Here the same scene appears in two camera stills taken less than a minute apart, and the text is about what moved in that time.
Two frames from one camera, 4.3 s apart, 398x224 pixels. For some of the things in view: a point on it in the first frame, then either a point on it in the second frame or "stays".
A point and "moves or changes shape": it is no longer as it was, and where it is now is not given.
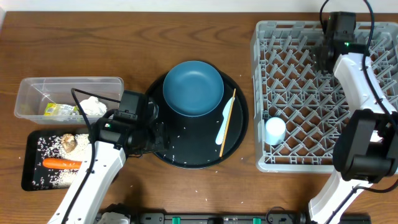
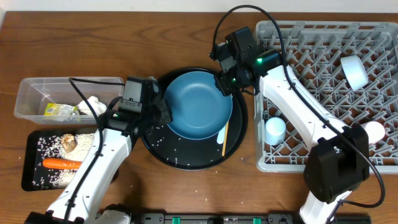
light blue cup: [275, 130] stays
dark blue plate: [193, 88] moves or changes shape
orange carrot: [61, 163] stays
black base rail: [120, 213] stays
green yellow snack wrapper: [61, 112] stays
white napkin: [92, 106] stays
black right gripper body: [319, 53] -> [230, 81]
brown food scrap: [68, 141] stays
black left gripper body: [155, 138] -> [159, 114]
